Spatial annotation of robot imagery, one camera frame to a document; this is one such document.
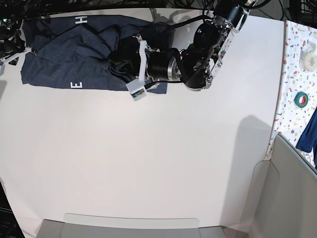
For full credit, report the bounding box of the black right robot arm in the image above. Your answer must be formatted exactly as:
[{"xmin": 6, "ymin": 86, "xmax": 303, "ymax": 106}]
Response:
[{"xmin": 0, "ymin": 13, "xmax": 26, "ymax": 66}]

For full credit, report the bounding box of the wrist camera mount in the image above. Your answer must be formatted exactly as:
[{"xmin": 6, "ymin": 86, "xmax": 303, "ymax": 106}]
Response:
[
  {"xmin": 126, "ymin": 34, "xmax": 160, "ymax": 101},
  {"xmin": 0, "ymin": 47, "xmax": 37, "ymax": 76}
]

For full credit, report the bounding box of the green tape roll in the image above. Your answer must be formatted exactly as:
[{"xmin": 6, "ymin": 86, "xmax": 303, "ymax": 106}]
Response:
[{"xmin": 294, "ymin": 92, "xmax": 309, "ymax": 108}]

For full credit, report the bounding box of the terrazzo patterned side surface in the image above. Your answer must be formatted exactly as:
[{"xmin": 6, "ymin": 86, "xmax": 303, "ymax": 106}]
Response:
[{"xmin": 265, "ymin": 21, "xmax": 317, "ymax": 167}]

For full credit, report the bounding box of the clear tape dispenser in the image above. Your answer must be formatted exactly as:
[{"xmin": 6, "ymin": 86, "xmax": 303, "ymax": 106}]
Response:
[{"xmin": 299, "ymin": 42, "xmax": 317, "ymax": 72}]

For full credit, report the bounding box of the blue cloth at right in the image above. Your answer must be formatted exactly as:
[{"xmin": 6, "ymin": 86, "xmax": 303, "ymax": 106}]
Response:
[{"xmin": 296, "ymin": 114, "xmax": 317, "ymax": 153}]

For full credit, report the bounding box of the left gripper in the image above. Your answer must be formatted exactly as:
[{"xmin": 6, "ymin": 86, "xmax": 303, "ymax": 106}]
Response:
[{"xmin": 108, "ymin": 38, "xmax": 182, "ymax": 83}]

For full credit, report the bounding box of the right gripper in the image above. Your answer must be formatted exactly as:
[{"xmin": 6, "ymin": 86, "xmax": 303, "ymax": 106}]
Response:
[{"xmin": 0, "ymin": 37, "xmax": 25, "ymax": 61}]

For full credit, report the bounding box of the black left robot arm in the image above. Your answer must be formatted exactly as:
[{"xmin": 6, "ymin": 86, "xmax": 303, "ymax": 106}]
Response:
[{"xmin": 109, "ymin": 0, "xmax": 255, "ymax": 91}]

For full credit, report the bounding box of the dark blue printed t-shirt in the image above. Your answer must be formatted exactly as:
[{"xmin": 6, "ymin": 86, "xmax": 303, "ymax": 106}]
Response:
[{"xmin": 21, "ymin": 15, "xmax": 175, "ymax": 91}]

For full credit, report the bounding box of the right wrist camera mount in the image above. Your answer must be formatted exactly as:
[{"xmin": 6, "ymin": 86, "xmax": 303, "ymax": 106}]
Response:
[{"xmin": 0, "ymin": 47, "xmax": 37, "ymax": 76}]

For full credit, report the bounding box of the grey front divider panel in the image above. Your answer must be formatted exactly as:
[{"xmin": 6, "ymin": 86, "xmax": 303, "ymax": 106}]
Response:
[{"xmin": 37, "ymin": 213, "xmax": 225, "ymax": 238}]

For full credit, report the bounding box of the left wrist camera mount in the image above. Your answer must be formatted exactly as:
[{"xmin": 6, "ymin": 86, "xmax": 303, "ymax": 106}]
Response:
[{"xmin": 126, "ymin": 34, "xmax": 160, "ymax": 101}]

